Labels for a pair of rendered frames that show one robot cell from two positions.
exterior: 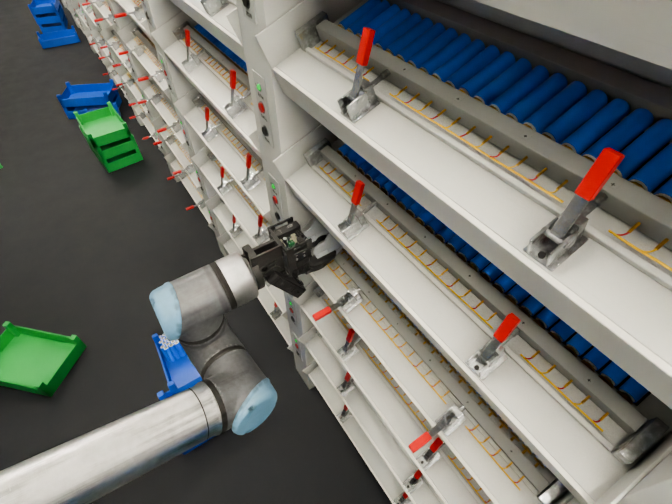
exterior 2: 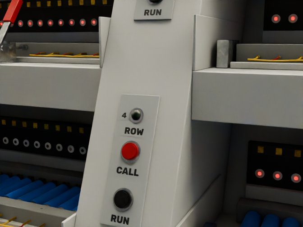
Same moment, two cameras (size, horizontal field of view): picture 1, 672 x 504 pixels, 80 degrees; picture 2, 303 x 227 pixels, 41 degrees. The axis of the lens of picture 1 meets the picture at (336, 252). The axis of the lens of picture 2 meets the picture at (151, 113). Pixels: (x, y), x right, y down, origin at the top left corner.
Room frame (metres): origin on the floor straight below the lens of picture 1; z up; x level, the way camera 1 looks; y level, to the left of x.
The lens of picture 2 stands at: (-0.29, -0.08, 0.81)
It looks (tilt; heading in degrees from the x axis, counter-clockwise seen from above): 9 degrees up; 327
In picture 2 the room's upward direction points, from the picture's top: 9 degrees clockwise
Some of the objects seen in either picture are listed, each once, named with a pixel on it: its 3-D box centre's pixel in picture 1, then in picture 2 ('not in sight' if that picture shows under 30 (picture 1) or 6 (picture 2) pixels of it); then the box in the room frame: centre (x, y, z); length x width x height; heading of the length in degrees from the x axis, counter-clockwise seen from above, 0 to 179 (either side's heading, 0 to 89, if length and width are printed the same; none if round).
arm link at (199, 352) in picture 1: (209, 341); not in sight; (0.38, 0.24, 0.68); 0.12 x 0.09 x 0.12; 39
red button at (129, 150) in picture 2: not in sight; (131, 152); (0.03, -0.27, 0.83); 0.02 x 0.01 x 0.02; 34
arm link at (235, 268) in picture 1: (237, 277); not in sight; (0.44, 0.18, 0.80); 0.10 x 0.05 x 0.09; 34
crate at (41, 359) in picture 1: (27, 357); not in sight; (0.68, 1.11, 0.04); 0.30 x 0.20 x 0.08; 78
